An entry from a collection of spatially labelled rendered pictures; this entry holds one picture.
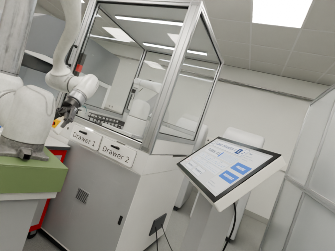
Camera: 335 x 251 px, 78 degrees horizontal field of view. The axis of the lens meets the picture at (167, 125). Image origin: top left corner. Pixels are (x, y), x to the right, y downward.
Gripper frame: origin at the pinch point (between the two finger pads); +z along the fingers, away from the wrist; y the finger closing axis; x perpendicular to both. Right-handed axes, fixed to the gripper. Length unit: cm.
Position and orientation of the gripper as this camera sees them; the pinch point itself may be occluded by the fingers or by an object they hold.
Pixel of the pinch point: (47, 131)
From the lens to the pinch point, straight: 112.7
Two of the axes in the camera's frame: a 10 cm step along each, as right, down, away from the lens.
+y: -8.8, 0.1, 4.7
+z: -3.1, 7.3, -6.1
